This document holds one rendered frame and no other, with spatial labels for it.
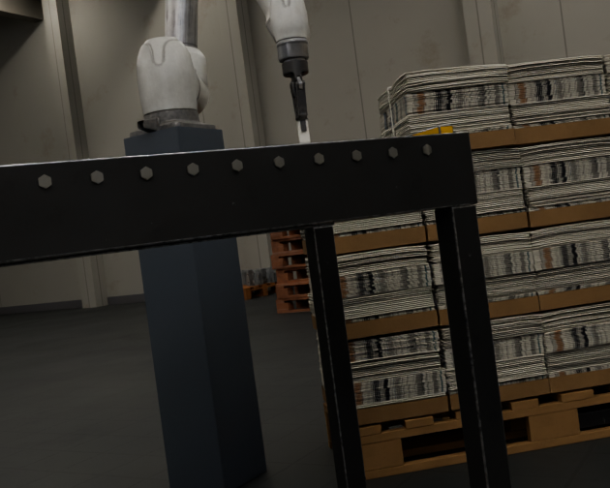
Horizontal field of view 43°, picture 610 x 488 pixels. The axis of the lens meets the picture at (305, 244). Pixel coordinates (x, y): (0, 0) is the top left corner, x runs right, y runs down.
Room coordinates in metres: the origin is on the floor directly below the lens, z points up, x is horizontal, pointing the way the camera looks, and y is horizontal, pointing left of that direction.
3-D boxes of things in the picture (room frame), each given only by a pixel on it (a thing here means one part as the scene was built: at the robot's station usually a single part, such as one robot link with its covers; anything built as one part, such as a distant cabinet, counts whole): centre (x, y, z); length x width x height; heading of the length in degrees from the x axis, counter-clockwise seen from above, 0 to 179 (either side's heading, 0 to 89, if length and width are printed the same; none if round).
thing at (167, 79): (2.21, 0.33, 1.17); 0.18 x 0.16 x 0.22; 177
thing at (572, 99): (2.32, -0.73, 0.95); 0.38 x 0.29 x 0.23; 6
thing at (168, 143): (2.20, 0.33, 0.50); 0.20 x 0.20 x 1.00; 58
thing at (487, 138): (2.16, -0.45, 0.86); 0.29 x 0.16 x 0.04; 96
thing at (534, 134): (2.32, -0.73, 0.86); 0.38 x 0.29 x 0.04; 6
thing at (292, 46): (2.22, -0.04, 1.19); 0.09 x 0.09 x 0.06
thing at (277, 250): (6.93, -0.34, 0.40); 1.11 x 0.80 x 0.79; 59
